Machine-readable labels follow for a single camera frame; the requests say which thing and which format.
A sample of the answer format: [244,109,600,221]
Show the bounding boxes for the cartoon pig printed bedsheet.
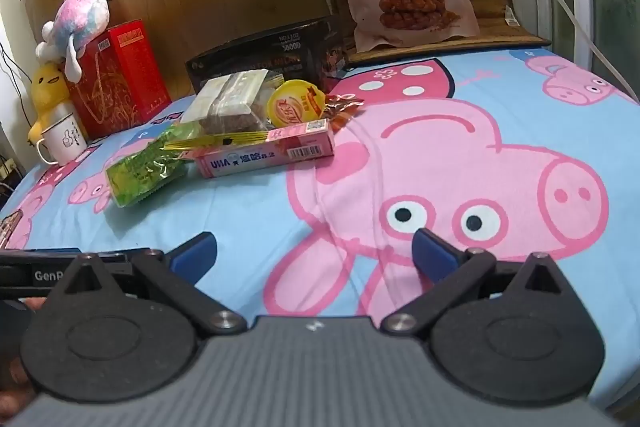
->
[0,42,640,410]

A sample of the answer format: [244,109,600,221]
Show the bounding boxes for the red wrapped snack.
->
[322,94,364,130]

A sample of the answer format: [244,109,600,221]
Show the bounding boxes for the black cable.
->
[0,44,24,118]

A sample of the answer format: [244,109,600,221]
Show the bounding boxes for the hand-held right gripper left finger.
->
[47,231,248,336]

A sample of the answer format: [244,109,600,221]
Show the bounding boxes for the white cable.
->
[440,0,640,102]

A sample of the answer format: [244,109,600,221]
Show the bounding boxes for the red gift box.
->
[66,19,174,141]

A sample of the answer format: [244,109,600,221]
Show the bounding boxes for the yellow plush toy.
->
[27,62,77,146]

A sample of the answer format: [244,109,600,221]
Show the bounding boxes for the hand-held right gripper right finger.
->
[380,228,573,336]

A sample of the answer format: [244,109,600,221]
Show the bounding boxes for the yellow round cup lid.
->
[267,79,329,128]

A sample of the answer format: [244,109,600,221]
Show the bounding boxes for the brown patterned case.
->
[0,212,24,251]

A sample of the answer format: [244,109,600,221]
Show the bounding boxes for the gold foil packet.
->
[162,129,274,153]

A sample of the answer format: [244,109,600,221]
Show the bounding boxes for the green snack packet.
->
[105,129,190,209]

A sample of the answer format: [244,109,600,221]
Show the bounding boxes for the pink carton box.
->
[192,119,336,180]

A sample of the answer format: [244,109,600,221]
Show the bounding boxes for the clear pastry packet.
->
[179,69,287,136]

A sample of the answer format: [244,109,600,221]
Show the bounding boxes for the pastel plush toy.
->
[35,0,112,84]

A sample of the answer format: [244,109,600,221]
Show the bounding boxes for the black cardboard box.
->
[185,15,349,96]

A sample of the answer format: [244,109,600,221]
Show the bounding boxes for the person's left hand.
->
[0,298,49,414]

